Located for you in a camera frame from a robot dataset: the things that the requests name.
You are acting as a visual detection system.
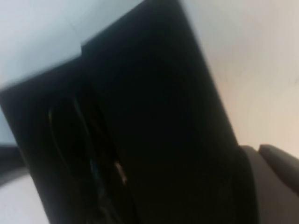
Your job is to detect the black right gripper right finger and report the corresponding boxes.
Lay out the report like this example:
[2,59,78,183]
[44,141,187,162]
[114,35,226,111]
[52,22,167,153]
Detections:
[258,144,299,196]

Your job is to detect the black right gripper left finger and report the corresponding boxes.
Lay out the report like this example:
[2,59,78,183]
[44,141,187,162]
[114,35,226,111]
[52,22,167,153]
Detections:
[240,145,299,224]

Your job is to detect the black glasses case blue print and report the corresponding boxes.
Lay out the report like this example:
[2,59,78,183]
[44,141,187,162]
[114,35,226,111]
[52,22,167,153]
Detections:
[0,0,256,224]

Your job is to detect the black frame glasses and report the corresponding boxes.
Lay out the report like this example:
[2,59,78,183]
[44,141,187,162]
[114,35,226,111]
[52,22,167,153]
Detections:
[45,88,141,224]

